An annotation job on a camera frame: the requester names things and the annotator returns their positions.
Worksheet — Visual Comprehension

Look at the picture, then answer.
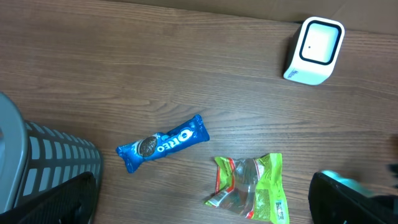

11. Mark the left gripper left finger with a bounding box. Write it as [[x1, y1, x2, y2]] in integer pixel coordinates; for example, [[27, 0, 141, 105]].
[[1, 172, 98, 224]]

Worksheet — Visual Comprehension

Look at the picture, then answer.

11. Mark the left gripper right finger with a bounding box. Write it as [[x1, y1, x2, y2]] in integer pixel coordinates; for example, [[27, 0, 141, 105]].
[[308, 172, 397, 224]]

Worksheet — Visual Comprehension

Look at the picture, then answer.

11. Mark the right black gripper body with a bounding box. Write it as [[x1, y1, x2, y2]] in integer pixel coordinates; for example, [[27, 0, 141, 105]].
[[387, 163, 398, 189]]

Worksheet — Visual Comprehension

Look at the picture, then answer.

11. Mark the teal snack packet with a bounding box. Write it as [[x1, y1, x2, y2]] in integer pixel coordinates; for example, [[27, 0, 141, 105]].
[[322, 170, 375, 197]]

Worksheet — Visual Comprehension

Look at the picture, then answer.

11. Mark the green snack bag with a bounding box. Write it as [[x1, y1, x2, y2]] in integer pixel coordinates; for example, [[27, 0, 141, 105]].
[[205, 153, 290, 224]]

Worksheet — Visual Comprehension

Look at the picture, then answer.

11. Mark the blue oreo packet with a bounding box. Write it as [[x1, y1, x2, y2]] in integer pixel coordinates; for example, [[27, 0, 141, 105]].
[[116, 114, 210, 173]]

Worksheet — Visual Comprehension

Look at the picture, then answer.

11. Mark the white barcode scanner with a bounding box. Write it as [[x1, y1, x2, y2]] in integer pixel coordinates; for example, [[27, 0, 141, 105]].
[[283, 16, 345, 85]]

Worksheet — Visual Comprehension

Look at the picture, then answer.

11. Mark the grey plastic mesh basket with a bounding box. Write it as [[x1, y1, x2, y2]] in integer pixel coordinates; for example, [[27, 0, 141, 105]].
[[1, 93, 103, 213]]

